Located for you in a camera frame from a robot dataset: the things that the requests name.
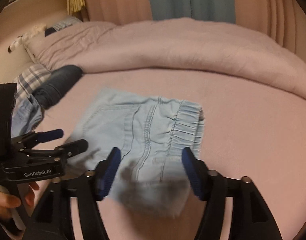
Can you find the light blue denim pants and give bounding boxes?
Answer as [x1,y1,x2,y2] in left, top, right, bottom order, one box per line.
[68,88,205,217]

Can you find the person's left hand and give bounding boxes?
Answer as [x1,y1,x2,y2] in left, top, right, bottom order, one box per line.
[0,181,40,222]

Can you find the blue folded garment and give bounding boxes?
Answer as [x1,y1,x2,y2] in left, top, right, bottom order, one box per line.
[11,95,44,137]

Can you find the plaid pillow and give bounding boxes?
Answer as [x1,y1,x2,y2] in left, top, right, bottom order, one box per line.
[13,63,51,107]

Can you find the rolled dark navy garment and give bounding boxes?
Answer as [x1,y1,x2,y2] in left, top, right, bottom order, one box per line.
[32,65,83,109]

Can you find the pink duvet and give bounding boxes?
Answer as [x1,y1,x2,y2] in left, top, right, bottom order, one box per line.
[26,18,306,99]

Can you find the white plush toy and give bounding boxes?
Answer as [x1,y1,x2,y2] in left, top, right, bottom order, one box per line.
[7,23,47,53]

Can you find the yellow tassel bundle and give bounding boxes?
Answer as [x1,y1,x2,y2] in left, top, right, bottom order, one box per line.
[67,0,86,16]

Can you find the blue-grey curtain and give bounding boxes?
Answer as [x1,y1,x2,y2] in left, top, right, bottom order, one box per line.
[150,0,236,23]

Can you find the pink curtain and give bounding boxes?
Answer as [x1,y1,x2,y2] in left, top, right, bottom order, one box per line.
[85,0,306,60]

